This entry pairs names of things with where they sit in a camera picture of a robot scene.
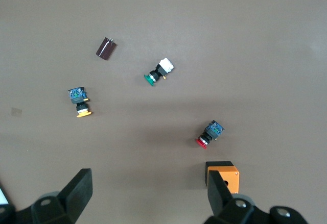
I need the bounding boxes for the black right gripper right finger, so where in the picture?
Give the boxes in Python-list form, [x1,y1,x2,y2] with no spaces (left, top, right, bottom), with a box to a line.
[204,170,256,224]

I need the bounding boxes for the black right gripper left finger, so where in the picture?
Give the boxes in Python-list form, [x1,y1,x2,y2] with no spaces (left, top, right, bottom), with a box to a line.
[30,168,94,224]

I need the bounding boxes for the orange box with hole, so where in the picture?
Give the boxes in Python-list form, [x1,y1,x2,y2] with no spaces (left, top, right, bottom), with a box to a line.
[205,161,241,195]

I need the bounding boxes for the dark brown cylindrical capacitor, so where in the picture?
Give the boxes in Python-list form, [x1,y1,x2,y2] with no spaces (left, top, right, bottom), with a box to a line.
[95,37,119,62]

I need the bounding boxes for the red push button switch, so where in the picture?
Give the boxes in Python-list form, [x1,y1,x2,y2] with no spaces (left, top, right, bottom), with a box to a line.
[195,119,226,150]

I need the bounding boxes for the green push button switch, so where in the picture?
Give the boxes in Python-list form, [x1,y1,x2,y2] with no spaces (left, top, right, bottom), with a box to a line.
[143,57,175,87]

